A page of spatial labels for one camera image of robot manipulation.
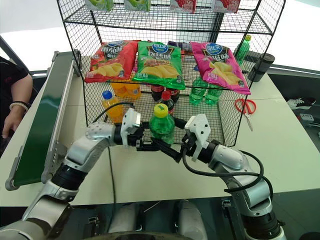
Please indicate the pink chip bag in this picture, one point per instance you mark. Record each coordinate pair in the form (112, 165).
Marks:
(220, 67)

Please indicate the black white shoe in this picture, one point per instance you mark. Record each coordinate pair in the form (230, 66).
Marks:
(301, 103)

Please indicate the green conveyor belt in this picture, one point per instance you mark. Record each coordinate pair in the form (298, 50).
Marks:
(42, 120)

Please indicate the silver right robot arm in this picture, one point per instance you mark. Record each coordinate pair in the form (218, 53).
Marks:
(232, 157)

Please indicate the red chip bag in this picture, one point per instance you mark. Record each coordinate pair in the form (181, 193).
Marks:
(111, 62)

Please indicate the green bottle yellow cap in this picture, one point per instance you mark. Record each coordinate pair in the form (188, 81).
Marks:
(162, 125)

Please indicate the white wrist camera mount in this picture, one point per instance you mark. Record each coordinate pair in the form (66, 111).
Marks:
(201, 130)
(130, 120)

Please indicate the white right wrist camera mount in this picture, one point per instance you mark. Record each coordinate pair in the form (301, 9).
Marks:
(201, 130)

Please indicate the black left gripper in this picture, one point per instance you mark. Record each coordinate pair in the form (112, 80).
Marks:
(133, 140)

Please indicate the orange bottle blue cap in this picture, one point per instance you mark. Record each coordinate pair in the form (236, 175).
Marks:
(112, 107)

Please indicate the red drink carton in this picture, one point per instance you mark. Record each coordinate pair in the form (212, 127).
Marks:
(227, 5)
(183, 5)

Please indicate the silver rounded robot leg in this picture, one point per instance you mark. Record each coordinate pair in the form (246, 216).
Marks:
(190, 218)
(127, 217)

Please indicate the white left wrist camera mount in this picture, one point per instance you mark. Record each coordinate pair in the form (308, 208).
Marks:
(130, 120)

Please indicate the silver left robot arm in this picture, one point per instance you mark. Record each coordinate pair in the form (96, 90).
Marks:
(82, 147)

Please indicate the purple snack bag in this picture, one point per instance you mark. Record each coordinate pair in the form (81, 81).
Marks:
(178, 45)

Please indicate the orange soda bottle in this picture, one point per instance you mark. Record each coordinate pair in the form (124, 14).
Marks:
(119, 89)
(133, 91)

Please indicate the person's hand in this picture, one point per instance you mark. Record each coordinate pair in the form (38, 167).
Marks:
(11, 123)

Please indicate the black cylinder container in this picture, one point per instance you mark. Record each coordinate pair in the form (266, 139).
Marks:
(261, 66)

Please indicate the green bottle outside rack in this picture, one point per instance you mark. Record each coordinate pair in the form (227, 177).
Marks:
(243, 51)

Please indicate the person's forearm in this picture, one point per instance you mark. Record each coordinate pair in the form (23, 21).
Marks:
(21, 87)

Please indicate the green chip bag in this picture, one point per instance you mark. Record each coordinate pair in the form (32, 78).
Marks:
(158, 65)

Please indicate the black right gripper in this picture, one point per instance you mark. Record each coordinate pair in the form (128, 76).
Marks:
(188, 145)

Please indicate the cola bottle red cap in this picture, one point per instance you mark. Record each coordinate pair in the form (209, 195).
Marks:
(166, 100)

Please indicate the green soda bottle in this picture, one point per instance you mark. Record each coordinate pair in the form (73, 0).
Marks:
(197, 91)
(213, 96)

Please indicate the green drink carton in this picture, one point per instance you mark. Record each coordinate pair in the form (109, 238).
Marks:
(137, 4)
(98, 4)

